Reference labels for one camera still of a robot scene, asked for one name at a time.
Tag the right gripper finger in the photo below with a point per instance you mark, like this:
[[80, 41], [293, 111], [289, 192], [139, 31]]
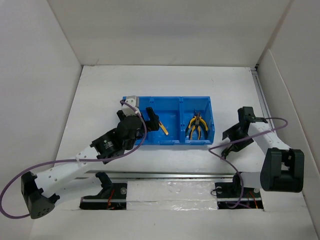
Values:
[[230, 133], [228, 150]]

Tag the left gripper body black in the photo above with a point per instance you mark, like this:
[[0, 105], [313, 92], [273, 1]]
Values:
[[150, 126]]

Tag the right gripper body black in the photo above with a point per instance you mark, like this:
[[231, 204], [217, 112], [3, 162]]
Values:
[[245, 143]]

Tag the yellow utility knife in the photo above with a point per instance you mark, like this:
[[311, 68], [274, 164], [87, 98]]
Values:
[[163, 128]]

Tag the large yellow needle-nose pliers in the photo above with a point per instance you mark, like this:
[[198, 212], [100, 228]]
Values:
[[193, 124]]

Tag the small yellow needle-nose pliers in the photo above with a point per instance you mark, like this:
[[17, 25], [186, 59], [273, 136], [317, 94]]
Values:
[[203, 129]]

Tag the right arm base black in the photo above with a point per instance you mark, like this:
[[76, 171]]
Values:
[[227, 196]]

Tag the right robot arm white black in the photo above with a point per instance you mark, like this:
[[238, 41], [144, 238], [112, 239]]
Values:
[[283, 167]]

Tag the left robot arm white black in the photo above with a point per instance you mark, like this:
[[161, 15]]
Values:
[[44, 190]]

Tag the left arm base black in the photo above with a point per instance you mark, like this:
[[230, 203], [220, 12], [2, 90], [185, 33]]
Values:
[[113, 196]]

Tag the blue bin left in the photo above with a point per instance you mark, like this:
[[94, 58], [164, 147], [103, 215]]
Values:
[[144, 102]]

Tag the blue bin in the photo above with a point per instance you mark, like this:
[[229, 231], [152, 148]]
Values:
[[144, 102], [168, 110], [200, 104]]

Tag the blue bin middle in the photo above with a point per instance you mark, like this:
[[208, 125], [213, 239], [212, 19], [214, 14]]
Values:
[[168, 110]]

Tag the blue bin right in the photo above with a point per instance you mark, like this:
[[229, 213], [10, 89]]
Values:
[[200, 104]]

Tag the aluminium rail front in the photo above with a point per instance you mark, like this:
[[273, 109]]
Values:
[[133, 175]]

